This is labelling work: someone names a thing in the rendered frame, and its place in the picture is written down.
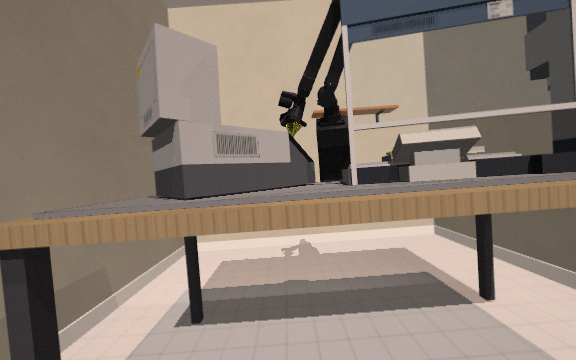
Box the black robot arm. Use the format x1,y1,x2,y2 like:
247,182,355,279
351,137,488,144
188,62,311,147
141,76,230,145
278,0,345,127

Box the grey rack with round holes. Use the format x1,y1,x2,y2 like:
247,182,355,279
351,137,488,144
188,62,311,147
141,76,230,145
382,155,410,165

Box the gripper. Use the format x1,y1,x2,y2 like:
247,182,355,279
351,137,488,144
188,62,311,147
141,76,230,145
283,107,307,137

